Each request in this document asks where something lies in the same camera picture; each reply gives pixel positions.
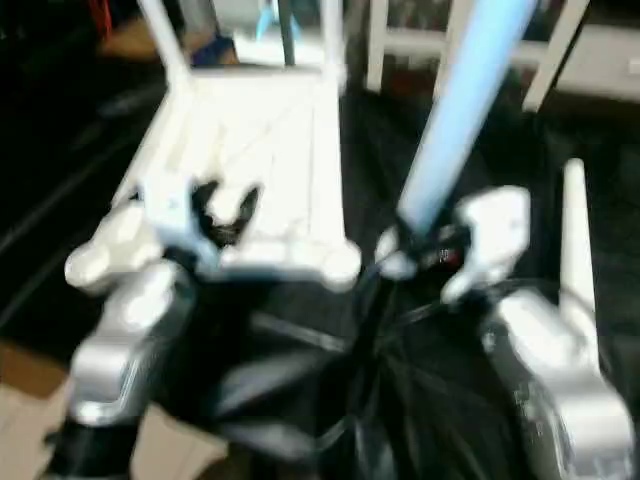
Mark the white plastic table top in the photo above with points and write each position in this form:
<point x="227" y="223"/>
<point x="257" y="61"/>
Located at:
<point x="270" y="160"/>

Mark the white plastic table leg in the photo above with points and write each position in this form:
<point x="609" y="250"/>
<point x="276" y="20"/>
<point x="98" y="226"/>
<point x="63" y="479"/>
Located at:
<point x="165" y="40"/>
<point x="460" y="110"/>
<point x="332" y="40"/>
<point x="577" y="240"/>

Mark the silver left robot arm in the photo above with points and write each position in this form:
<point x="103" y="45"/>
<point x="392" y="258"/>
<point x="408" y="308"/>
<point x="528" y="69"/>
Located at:
<point x="120" y="350"/>

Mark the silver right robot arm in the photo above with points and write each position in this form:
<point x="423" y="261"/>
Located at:
<point x="560" y="390"/>

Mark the black work mat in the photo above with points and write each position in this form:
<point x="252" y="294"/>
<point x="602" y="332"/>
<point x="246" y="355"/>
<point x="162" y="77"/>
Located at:
<point x="350" y="380"/>

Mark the grey metal pole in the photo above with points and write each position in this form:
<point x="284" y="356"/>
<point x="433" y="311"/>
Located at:
<point x="288" y="30"/>

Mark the turquoise plastic stool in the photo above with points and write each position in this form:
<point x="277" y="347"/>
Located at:
<point x="268" y="20"/>

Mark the white glass door cabinet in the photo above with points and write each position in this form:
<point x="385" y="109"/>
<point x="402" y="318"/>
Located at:
<point x="400" y="45"/>

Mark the white drawer unit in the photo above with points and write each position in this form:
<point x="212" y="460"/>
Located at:
<point x="610" y="60"/>

